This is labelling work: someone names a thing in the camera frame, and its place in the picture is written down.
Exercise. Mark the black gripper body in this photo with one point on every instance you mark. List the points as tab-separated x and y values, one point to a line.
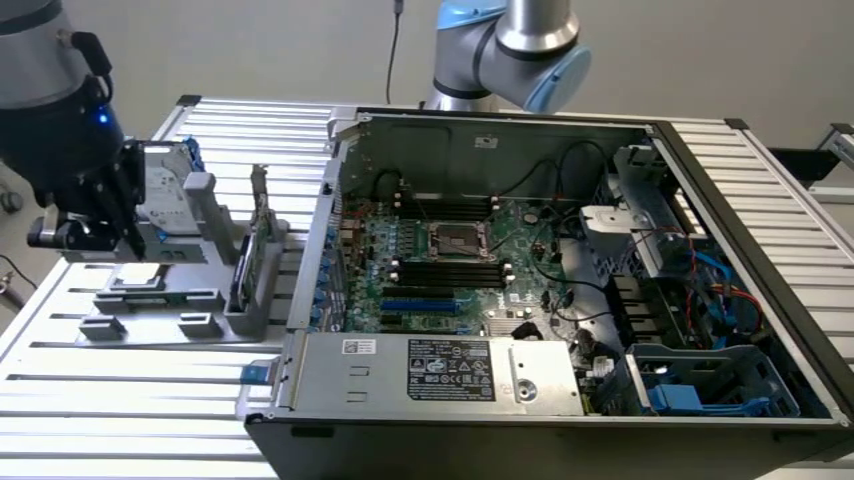
53	145

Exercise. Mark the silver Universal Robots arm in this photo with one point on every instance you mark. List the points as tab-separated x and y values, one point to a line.
513	45

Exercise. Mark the black table end cap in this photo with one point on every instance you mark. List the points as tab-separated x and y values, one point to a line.
736	124
188	99

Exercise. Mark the CPU socket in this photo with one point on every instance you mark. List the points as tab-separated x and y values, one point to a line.
453	239

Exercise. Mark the grey round knob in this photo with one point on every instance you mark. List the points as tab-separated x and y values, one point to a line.
9	200

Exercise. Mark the blue case latch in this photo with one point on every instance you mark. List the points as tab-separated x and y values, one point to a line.
256	375

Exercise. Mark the green RAM stick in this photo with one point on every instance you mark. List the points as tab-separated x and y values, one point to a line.
176	300

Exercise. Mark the green motherboard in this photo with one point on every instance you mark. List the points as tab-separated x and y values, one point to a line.
520	280

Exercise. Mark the black RAM slot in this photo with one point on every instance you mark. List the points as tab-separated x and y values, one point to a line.
447	215
449	276
447	195
447	208
449	270
447	202
449	263
449	283

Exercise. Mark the grey parts rack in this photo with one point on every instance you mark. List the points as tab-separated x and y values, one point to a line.
200	280

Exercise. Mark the blue expansion slot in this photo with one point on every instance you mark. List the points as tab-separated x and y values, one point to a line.
420	304

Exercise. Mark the black expansion slot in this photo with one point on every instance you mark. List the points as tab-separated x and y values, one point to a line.
420	292
420	319

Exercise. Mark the aluminium frame rail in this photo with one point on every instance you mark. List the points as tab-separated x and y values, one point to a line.
836	145

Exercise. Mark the silver drive cage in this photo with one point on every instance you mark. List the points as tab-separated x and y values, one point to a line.
634	220

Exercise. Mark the silver cylindrical bracket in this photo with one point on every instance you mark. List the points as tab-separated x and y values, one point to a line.
45	234

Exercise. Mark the green graphics card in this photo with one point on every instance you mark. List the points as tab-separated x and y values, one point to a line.
256	240

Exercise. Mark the black open PC case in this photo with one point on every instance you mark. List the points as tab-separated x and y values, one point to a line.
534	440

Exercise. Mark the silver power supply unit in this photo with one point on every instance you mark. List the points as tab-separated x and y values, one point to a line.
433	372

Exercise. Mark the disk bay with blue latch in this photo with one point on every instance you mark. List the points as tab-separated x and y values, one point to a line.
714	380

